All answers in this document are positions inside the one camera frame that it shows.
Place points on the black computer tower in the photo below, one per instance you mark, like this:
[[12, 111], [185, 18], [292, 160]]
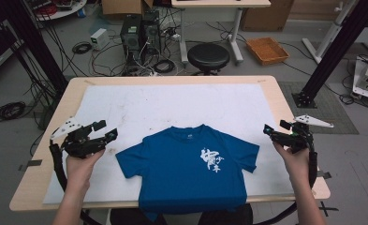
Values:
[[151, 31], [130, 36]]

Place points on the person's dark pants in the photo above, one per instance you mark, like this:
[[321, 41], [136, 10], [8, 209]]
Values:
[[222, 217]]

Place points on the large cardboard box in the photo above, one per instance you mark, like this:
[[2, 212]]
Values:
[[266, 15]]

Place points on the white desk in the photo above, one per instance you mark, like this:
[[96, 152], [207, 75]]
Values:
[[219, 3]]

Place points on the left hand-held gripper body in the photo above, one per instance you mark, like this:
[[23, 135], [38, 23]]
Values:
[[78, 145]]

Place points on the light wooden table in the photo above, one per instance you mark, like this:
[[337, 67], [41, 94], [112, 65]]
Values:
[[32, 184]]

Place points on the white foam mat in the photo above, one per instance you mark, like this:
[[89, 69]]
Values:
[[172, 103]]

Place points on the white power supply box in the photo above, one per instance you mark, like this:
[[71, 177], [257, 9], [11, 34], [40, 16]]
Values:
[[99, 38]]

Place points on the person's right hand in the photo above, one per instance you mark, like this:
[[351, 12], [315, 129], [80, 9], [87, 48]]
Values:
[[297, 165]]

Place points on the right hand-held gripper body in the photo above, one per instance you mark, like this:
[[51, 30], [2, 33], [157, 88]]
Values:
[[298, 139]]

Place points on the person's left hand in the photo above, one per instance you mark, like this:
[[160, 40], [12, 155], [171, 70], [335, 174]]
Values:
[[78, 170]]

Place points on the black frame post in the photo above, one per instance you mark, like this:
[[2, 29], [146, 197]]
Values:
[[337, 47], [38, 50]]

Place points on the round white table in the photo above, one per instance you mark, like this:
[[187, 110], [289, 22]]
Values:
[[63, 9]]

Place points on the grey tape strip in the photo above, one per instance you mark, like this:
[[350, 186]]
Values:
[[32, 163], [325, 175]]

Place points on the black round stool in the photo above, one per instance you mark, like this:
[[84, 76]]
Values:
[[208, 56]]

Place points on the grey floor mat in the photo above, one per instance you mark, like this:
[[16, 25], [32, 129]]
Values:
[[328, 112]]

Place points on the orange basket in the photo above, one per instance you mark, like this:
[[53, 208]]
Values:
[[267, 50]]

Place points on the black tape cross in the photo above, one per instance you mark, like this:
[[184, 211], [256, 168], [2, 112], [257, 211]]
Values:
[[326, 208]]

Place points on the small cardboard box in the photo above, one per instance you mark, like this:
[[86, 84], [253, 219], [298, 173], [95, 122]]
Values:
[[122, 7]]

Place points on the blue t-shirt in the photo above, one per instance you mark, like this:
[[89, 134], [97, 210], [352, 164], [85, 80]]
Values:
[[184, 181]]

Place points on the white metal stand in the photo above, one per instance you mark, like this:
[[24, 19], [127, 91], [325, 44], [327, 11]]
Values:
[[328, 34]]

